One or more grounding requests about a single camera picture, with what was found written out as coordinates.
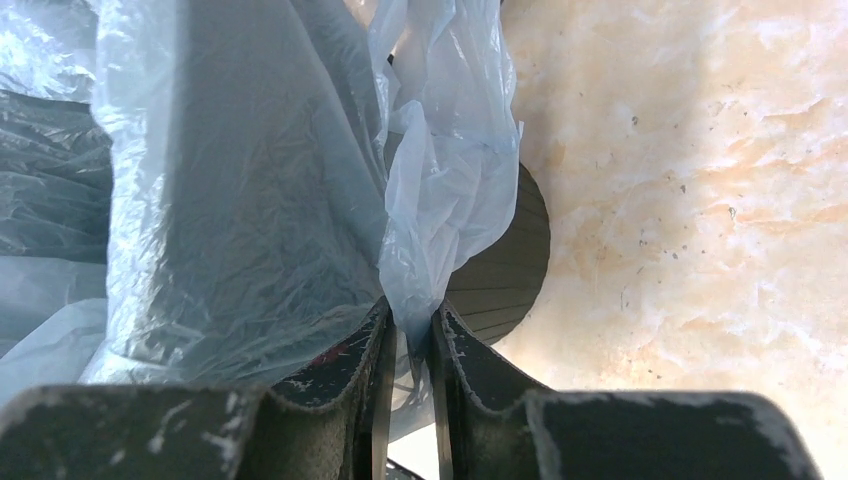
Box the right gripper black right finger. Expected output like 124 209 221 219
428 304 820 479

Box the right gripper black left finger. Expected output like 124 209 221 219
1 300 396 479

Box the black plastic trash bin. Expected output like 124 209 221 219
446 167 551 345

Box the light blue trash bag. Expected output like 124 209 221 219
1 1 521 439

